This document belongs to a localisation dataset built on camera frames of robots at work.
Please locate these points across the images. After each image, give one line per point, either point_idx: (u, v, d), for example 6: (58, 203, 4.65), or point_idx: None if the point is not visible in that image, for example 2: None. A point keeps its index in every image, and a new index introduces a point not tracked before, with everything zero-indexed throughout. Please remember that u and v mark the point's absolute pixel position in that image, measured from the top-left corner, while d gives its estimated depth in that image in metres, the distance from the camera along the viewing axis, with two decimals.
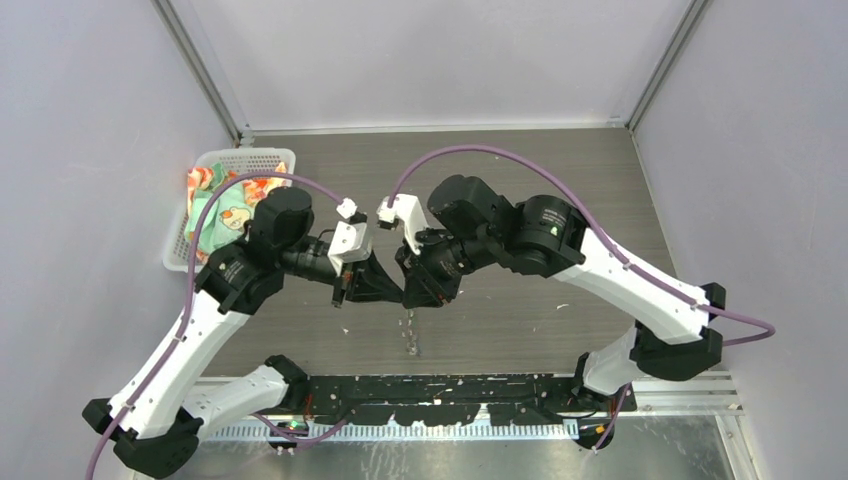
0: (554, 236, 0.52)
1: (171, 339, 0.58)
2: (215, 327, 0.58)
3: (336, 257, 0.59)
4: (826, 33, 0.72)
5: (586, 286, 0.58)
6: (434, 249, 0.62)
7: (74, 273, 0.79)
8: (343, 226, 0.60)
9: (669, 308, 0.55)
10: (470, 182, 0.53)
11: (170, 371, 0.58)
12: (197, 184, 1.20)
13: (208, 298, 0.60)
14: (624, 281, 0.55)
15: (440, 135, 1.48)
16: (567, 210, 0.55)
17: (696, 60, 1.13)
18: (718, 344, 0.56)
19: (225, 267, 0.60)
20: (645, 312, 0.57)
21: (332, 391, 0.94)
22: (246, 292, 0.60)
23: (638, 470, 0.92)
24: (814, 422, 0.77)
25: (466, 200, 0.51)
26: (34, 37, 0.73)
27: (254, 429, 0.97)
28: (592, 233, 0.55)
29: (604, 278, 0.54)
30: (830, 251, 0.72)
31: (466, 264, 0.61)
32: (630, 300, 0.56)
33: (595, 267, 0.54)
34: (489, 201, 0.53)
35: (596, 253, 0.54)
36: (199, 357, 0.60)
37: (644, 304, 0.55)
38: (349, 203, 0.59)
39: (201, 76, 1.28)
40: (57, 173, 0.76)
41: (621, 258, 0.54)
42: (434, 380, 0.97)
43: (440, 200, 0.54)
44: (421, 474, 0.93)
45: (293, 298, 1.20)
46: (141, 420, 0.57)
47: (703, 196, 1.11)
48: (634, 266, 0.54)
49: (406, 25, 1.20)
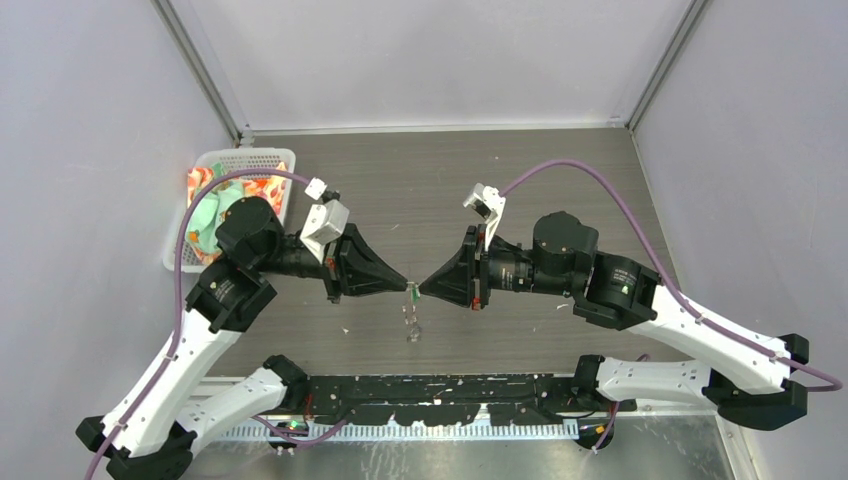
0: (625, 295, 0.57)
1: (164, 358, 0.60)
2: (206, 346, 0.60)
3: (308, 239, 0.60)
4: (826, 33, 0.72)
5: (663, 340, 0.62)
6: (501, 257, 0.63)
7: (74, 273, 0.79)
8: (315, 207, 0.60)
9: (746, 360, 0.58)
10: (586, 231, 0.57)
11: (163, 390, 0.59)
12: (197, 184, 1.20)
13: (199, 316, 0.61)
14: (697, 334, 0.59)
15: (440, 136, 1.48)
16: (637, 268, 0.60)
17: (696, 61, 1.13)
18: (803, 395, 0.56)
19: (216, 285, 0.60)
20: (726, 366, 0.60)
21: (332, 391, 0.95)
22: (237, 311, 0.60)
23: (639, 470, 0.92)
24: (815, 422, 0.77)
25: (583, 253, 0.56)
26: (35, 38, 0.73)
27: (254, 430, 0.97)
28: (663, 289, 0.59)
29: (677, 332, 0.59)
30: (830, 251, 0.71)
31: (524, 282, 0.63)
32: (706, 353, 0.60)
33: (668, 322, 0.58)
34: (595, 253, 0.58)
35: (670, 309, 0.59)
36: (191, 375, 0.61)
37: (722, 357, 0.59)
38: (317, 183, 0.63)
39: (201, 77, 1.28)
40: (57, 174, 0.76)
41: (694, 313, 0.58)
42: (434, 380, 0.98)
43: (556, 241, 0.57)
44: (421, 474, 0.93)
45: (293, 297, 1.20)
46: (133, 438, 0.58)
47: (703, 196, 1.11)
48: (707, 320, 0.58)
49: (406, 25, 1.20)
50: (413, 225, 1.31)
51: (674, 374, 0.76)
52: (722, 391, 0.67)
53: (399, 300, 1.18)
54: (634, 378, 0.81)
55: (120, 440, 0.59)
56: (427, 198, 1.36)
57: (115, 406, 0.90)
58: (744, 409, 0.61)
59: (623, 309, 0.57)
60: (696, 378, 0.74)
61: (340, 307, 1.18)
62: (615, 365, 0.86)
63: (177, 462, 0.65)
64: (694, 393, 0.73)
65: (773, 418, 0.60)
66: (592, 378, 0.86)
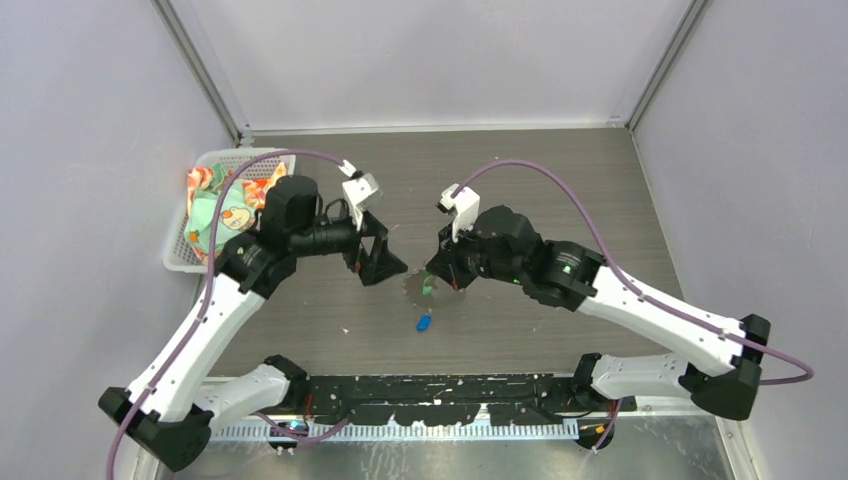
0: (566, 275, 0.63)
1: (193, 320, 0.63)
2: (235, 306, 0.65)
3: (359, 205, 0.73)
4: (826, 35, 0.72)
5: (618, 321, 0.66)
6: (467, 246, 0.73)
7: (73, 275, 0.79)
8: (355, 181, 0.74)
9: (692, 337, 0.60)
10: (517, 218, 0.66)
11: (194, 350, 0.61)
12: (197, 184, 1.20)
13: (225, 282, 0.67)
14: (640, 311, 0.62)
15: (439, 136, 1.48)
16: (584, 253, 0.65)
17: (696, 60, 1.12)
18: (755, 376, 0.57)
19: (243, 251, 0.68)
20: (677, 344, 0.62)
21: (332, 391, 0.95)
22: (263, 275, 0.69)
23: (638, 470, 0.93)
24: (814, 422, 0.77)
25: (511, 235, 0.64)
26: (34, 40, 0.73)
27: (255, 429, 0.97)
28: (607, 271, 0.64)
29: (621, 309, 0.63)
30: (831, 251, 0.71)
31: (486, 270, 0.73)
32: (656, 333, 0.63)
33: (608, 299, 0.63)
34: (531, 237, 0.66)
35: (610, 287, 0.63)
36: (219, 339, 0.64)
37: (673, 337, 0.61)
38: (348, 163, 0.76)
39: (201, 76, 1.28)
40: (57, 176, 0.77)
41: (634, 290, 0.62)
42: (434, 380, 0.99)
43: (488, 228, 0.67)
44: (421, 474, 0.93)
45: (294, 297, 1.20)
46: (163, 402, 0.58)
47: (703, 195, 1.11)
48: (647, 296, 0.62)
49: (406, 25, 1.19)
50: (413, 225, 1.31)
51: (657, 365, 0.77)
52: (695, 377, 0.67)
53: (399, 299, 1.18)
54: (625, 372, 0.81)
55: (147, 407, 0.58)
56: (427, 198, 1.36)
57: None
58: (707, 393, 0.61)
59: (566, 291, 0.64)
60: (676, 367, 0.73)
61: (340, 307, 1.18)
62: (609, 362, 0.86)
63: (198, 439, 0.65)
64: (671, 383, 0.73)
65: (740, 401, 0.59)
66: (588, 377, 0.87)
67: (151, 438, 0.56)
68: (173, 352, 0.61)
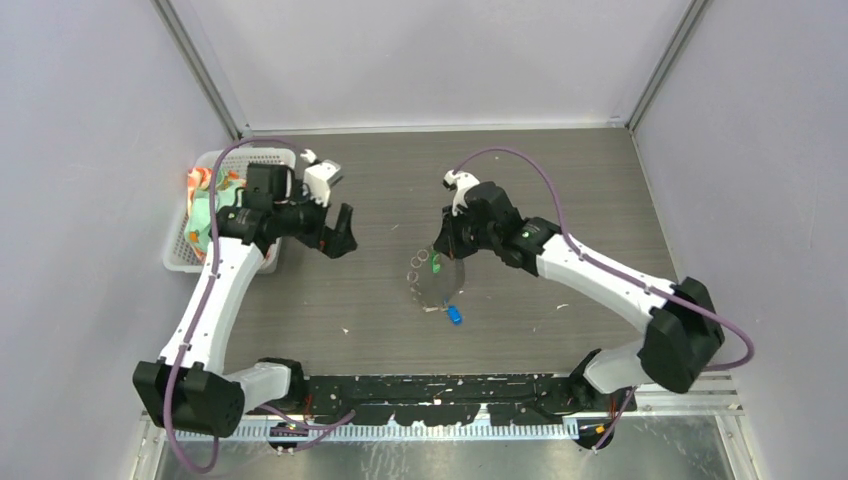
0: (526, 239, 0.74)
1: (208, 278, 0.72)
2: (243, 259, 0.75)
3: (327, 182, 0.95)
4: (826, 35, 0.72)
5: (570, 284, 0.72)
6: (458, 222, 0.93)
7: (73, 275, 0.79)
8: (323, 166, 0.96)
9: (620, 289, 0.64)
10: (494, 190, 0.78)
11: (217, 302, 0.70)
12: (197, 184, 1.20)
13: (228, 244, 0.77)
14: (578, 268, 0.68)
15: (439, 136, 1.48)
16: (551, 225, 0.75)
17: (696, 60, 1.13)
18: (671, 326, 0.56)
19: (234, 215, 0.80)
20: (612, 301, 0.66)
21: (332, 391, 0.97)
22: (260, 232, 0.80)
23: (638, 470, 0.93)
24: (814, 422, 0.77)
25: (487, 200, 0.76)
26: (33, 39, 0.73)
27: (255, 429, 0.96)
28: (560, 237, 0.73)
29: (561, 266, 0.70)
30: (831, 251, 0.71)
31: (474, 239, 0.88)
32: (598, 292, 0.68)
33: (552, 257, 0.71)
34: (503, 208, 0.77)
35: (557, 248, 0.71)
36: (235, 291, 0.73)
37: (606, 292, 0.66)
38: (311, 153, 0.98)
39: (201, 76, 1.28)
40: (56, 175, 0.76)
41: (577, 252, 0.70)
42: (434, 380, 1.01)
43: (473, 192, 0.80)
44: (421, 474, 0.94)
45: (293, 297, 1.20)
46: (202, 351, 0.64)
47: (703, 195, 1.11)
48: (586, 255, 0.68)
49: (406, 25, 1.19)
50: (413, 225, 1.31)
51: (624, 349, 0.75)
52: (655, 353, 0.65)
53: (399, 299, 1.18)
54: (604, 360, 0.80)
55: (189, 361, 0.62)
56: (427, 198, 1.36)
57: (115, 406, 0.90)
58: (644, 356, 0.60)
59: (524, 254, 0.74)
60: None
61: (340, 307, 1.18)
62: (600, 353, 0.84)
63: (237, 407, 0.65)
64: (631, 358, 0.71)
65: (670, 361, 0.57)
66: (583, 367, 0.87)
67: (201, 390, 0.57)
68: (198, 310, 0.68)
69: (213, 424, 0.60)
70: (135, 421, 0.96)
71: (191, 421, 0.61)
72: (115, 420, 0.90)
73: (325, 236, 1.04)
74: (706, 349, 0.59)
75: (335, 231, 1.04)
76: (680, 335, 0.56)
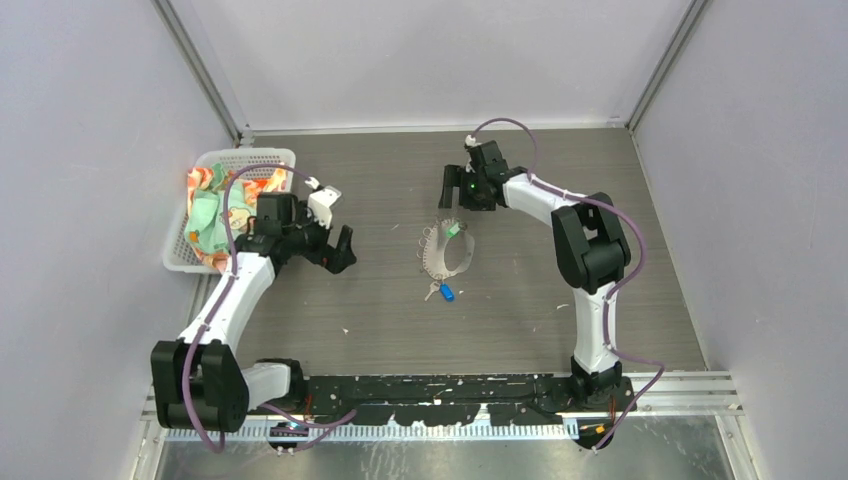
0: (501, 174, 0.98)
1: (228, 277, 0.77)
2: (259, 266, 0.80)
3: (331, 207, 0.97)
4: (827, 35, 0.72)
5: (528, 209, 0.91)
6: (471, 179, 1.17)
7: (73, 275, 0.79)
8: (327, 192, 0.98)
9: (546, 199, 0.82)
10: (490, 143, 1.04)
11: (235, 296, 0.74)
12: (197, 184, 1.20)
13: (247, 256, 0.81)
14: (526, 191, 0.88)
15: (438, 135, 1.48)
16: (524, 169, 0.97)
17: (696, 61, 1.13)
18: (567, 215, 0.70)
19: (252, 238, 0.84)
20: (545, 212, 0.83)
21: (332, 391, 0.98)
22: (274, 254, 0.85)
23: (639, 470, 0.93)
24: (813, 421, 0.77)
25: (481, 147, 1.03)
26: (34, 41, 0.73)
27: (255, 429, 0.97)
28: (525, 174, 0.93)
29: (517, 190, 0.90)
30: (832, 250, 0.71)
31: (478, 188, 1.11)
32: (535, 208, 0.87)
33: (513, 186, 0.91)
34: (492, 154, 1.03)
35: (519, 181, 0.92)
36: (250, 292, 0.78)
37: (540, 205, 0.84)
38: (312, 180, 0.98)
39: (201, 77, 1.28)
40: (56, 175, 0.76)
41: (530, 182, 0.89)
42: (435, 380, 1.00)
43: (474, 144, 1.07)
44: (421, 474, 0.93)
45: (293, 297, 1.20)
46: (220, 332, 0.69)
47: (702, 195, 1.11)
48: (533, 181, 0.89)
49: (405, 25, 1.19)
50: (412, 225, 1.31)
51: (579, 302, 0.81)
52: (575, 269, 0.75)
53: (399, 300, 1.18)
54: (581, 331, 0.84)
55: (208, 338, 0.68)
56: (427, 198, 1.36)
57: (115, 406, 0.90)
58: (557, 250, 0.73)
59: (499, 190, 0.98)
60: (611, 300, 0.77)
61: (340, 307, 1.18)
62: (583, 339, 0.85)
63: (243, 401, 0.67)
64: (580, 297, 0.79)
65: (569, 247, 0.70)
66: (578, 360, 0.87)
67: (220, 368, 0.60)
68: (216, 301, 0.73)
69: (221, 411, 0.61)
70: (136, 421, 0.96)
71: (201, 406, 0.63)
72: (115, 421, 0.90)
73: (327, 254, 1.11)
74: (607, 254, 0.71)
75: (337, 250, 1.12)
76: (576, 229, 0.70)
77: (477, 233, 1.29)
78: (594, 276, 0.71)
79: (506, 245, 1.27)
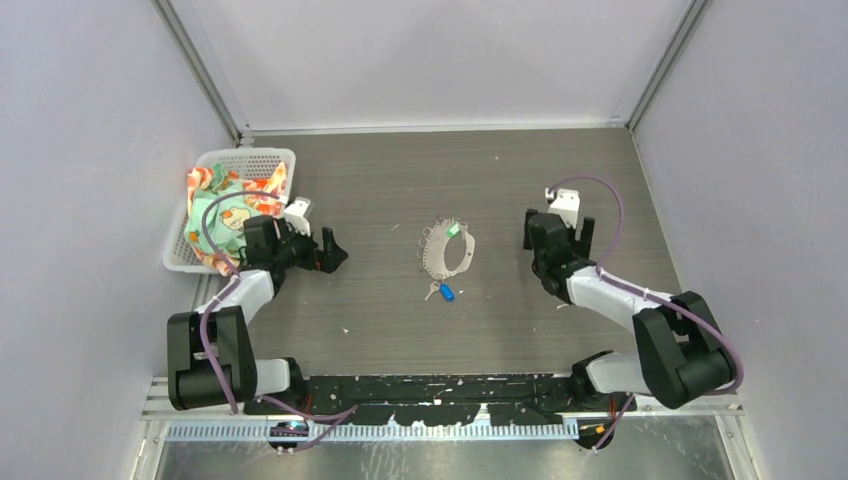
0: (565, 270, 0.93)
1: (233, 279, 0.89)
2: (256, 278, 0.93)
3: (303, 215, 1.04)
4: (827, 34, 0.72)
5: (598, 306, 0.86)
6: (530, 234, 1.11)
7: (72, 275, 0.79)
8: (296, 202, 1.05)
9: (625, 298, 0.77)
10: (556, 224, 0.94)
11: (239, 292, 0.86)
12: (197, 184, 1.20)
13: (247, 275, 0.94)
14: (598, 286, 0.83)
15: (439, 135, 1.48)
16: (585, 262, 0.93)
17: (696, 60, 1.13)
18: (655, 322, 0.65)
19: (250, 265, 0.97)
20: (625, 314, 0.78)
21: (332, 391, 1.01)
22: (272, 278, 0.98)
23: (638, 470, 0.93)
24: (814, 422, 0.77)
25: (545, 232, 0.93)
26: (32, 40, 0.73)
27: (255, 429, 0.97)
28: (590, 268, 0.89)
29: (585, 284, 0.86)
30: (833, 250, 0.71)
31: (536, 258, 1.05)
32: (610, 307, 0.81)
33: (578, 279, 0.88)
34: (559, 241, 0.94)
35: (583, 273, 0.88)
36: (252, 293, 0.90)
37: (617, 307, 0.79)
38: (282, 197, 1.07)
39: (201, 77, 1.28)
40: (55, 175, 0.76)
41: (599, 275, 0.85)
42: (435, 380, 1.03)
43: (538, 219, 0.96)
44: (421, 474, 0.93)
45: (293, 297, 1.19)
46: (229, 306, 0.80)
47: (703, 196, 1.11)
48: (603, 275, 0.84)
49: (405, 25, 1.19)
50: (412, 225, 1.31)
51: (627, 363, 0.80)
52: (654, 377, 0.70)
53: (399, 300, 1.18)
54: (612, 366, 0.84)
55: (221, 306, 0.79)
56: (427, 198, 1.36)
57: (114, 407, 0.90)
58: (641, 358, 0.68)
59: (561, 285, 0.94)
60: None
61: (340, 307, 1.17)
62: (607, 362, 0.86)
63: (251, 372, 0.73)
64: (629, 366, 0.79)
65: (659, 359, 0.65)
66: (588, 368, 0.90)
67: (233, 323, 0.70)
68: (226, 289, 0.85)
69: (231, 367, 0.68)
70: (136, 421, 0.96)
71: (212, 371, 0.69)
72: (115, 421, 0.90)
73: (320, 258, 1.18)
74: (705, 365, 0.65)
75: (325, 250, 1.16)
76: (664, 333, 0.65)
77: (477, 233, 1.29)
78: (691, 393, 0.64)
79: (506, 245, 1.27)
